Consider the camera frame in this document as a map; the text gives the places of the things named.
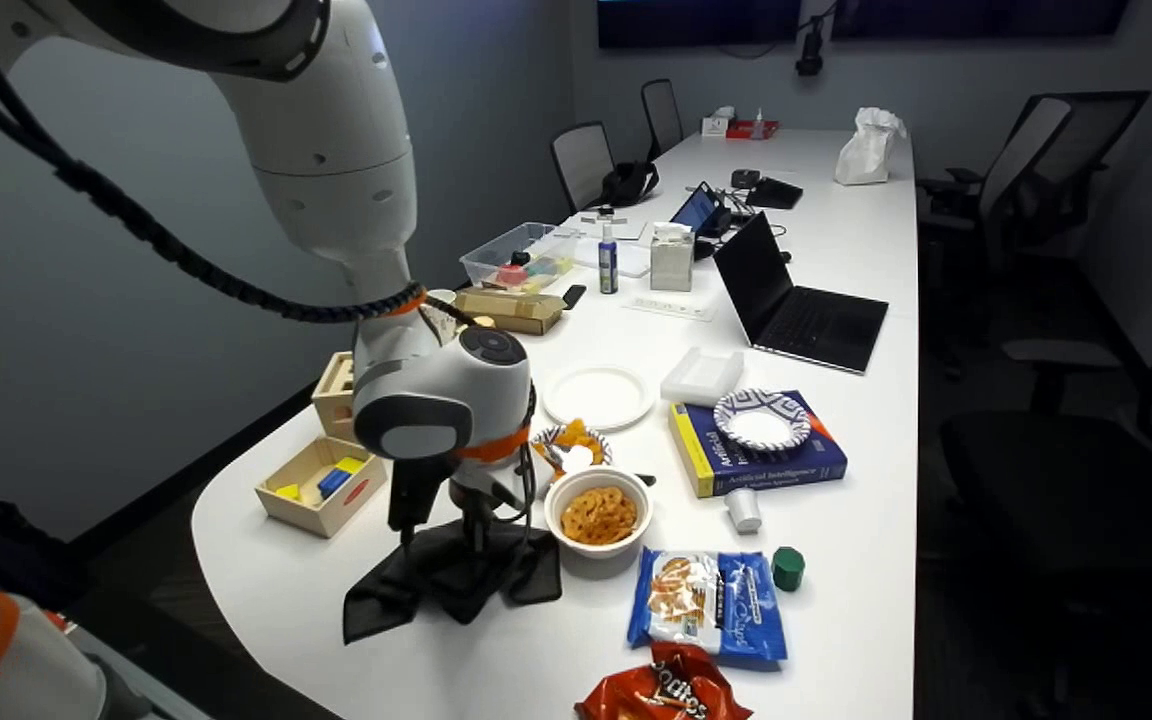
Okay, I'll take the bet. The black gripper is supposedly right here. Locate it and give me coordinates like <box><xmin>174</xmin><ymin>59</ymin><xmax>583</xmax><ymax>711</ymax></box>
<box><xmin>386</xmin><ymin>453</ymin><xmax>530</xmax><ymax>542</ymax></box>

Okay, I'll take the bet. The black towel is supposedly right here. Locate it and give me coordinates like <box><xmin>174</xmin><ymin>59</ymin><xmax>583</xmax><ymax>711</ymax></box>
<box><xmin>339</xmin><ymin>519</ymin><xmax>563</xmax><ymax>639</ymax></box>

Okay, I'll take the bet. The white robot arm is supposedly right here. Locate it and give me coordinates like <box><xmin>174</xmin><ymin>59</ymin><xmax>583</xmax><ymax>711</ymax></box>
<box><xmin>0</xmin><ymin>0</ymin><xmax>534</xmax><ymax>532</ymax></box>

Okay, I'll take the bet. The wooden tray with blocks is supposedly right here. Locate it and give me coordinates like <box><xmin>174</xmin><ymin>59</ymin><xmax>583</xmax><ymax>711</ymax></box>
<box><xmin>256</xmin><ymin>438</ymin><xmax>386</xmax><ymax>542</ymax></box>

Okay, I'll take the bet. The wooden shape sorter cube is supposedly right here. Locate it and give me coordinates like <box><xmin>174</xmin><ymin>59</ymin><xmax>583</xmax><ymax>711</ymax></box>
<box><xmin>313</xmin><ymin>351</ymin><xmax>355</xmax><ymax>441</ymax></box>

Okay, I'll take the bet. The small bowl of snacks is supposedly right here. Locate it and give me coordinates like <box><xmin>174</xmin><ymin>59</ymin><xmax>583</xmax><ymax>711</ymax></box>
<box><xmin>530</xmin><ymin>419</ymin><xmax>610</xmax><ymax>484</ymax></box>

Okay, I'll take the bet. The white bowl of pasta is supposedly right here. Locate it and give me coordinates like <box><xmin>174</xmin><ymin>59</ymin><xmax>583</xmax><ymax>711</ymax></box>
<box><xmin>545</xmin><ymin>463</ymin><xmax>651</xmax><ymax>576</ymax></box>

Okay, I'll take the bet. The brown cardboard box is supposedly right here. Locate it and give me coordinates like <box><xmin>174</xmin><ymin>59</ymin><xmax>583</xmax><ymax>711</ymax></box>
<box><xmin>455</xmin><ymin>288</ymin><xmax>563</xmax><ymax>337</ymax></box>

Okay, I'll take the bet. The white paper plate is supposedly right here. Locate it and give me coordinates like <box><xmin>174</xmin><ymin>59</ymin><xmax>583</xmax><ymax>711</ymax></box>
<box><xmin>538</xmin><ymin>367</ymin><xmax>651</xmax><ymax>432</ymax></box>

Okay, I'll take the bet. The clear plastic container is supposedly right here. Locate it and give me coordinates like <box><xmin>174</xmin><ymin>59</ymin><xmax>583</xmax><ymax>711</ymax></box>
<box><xmin>460</xmin><ymin>222</ymin><xmax>571</xmax><ymax>292</ymax></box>

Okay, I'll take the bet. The small spray bottle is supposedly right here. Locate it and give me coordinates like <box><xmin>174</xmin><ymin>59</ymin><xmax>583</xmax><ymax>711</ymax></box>
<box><xmin>595</xmin><ymin>223</ymin><xmax>619</xmax><ymax>296</ymax></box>

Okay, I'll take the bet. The blue and yellow book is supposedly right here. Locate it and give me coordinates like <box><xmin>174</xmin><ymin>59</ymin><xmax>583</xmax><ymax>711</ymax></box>
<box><xmin>669</xmin><ymin>391</ymin><xmax>846</xmax><ymax>495</ymax></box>

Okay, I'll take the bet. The small white cup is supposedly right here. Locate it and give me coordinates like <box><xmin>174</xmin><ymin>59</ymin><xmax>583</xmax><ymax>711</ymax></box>
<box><xmin>724</xmin><ymin>490</ymin><xmax>758</xmax><ymax>536</ymax></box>

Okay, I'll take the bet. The red chip bag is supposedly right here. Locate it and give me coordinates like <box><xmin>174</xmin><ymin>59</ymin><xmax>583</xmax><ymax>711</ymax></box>
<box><xmin>571</xmin><ymin>639</ymin><xmax>752</xmax><ymax>720</ymax></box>

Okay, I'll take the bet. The blue snack bag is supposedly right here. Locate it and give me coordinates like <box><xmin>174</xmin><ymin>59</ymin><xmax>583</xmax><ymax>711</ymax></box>
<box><xmin>627</xmin><ymin>549</ymin><xmax>789</xmax><ymax>670</ymax></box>

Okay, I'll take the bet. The white tissue box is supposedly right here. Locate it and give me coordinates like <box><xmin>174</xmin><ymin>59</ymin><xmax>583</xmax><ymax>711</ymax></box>
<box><xmin>648</xmin><ymin>223</ymin><xmax>693</xmax><ymax>292</ymax></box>

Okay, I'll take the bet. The blue patterned bowl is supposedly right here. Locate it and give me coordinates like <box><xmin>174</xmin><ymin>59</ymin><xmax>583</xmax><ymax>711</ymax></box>
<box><xmin>713</xmin><ymin>389</ymin><xmax>810</xmax><ymax>453</ymax></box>

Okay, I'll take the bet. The black headphones bag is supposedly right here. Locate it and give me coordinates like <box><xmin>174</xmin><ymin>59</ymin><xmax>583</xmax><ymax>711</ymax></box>
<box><xmin>603</xmin><ymin>161</ymin><xmax>660</xmax><ymax>209</ymax></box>

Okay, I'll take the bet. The grey office chair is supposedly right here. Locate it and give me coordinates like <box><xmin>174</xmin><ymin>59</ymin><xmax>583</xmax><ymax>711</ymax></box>
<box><xmin>552</xmin><ymin>119</ymin><xmax>610</xmax><ymax>209</ymax></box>
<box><xmin>640</xmin><ymin>82</ymin><xmax>685</xmax><ymax>155</ymax></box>

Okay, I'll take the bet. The green bottle cap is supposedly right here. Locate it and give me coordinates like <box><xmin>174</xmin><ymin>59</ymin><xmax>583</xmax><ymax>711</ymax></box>
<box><xmin>772</xmin><ymin>549</ymin><xmax>802</xmax><ymax>592</ymax></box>

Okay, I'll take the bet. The blue tablet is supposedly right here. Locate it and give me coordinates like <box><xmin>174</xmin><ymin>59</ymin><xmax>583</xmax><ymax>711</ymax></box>
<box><xmin>671</xmin><ymin>187</ymin><xmax>733</xmax><ymax>235</ymax></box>

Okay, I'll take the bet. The black laptop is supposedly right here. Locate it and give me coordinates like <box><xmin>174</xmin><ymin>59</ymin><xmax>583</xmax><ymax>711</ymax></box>
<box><xmin>716</xmin><ymin>217</ymin><xmax>887</xmax><ymax>373</ymax></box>

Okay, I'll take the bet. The far grey office chair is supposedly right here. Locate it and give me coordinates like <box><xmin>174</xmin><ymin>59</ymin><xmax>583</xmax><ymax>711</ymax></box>
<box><xmin>640</xmin><ymin>82</ymin><xmax>685</xmax><ymax>155</ymax></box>

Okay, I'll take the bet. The red and white box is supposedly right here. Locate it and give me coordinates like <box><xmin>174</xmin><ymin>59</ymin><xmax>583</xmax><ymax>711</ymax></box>
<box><xmin>698</xmin><ymin>108</ymin><xmax>780</xmax><ymax>141</ymax></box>

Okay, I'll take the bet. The white plastic bag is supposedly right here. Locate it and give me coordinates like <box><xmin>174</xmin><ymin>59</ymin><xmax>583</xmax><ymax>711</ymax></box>
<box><xmin>831</xmin><ymin>108</ymin><xmax>904</xmax><ymax>187</ymax></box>

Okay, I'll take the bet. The black webcam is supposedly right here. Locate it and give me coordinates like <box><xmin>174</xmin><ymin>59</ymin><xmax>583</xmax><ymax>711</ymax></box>
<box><xmin>795</xmin><ymin>7</ymin><xmax>831</xmax><ymax>82</ymax></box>

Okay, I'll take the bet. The black office chair right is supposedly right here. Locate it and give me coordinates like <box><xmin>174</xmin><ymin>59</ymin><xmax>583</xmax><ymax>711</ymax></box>
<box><xmin>916</xmin><ymin>87</ymin><xmax>1152</xmax><ymax>271</ymax></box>

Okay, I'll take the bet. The near office chair right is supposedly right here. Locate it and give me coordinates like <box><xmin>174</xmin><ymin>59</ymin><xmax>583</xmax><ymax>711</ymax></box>
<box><xmin>940</xmin><ymin>339</ymin><xmax>1152</xmax><ymax>576</ymax></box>

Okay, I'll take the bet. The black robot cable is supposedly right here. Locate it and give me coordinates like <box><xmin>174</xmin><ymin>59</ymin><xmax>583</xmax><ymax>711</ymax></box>
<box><xmin>0</xmin><ymin>0</ymin><xmax>426</xmax><ymax>329</ymax></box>

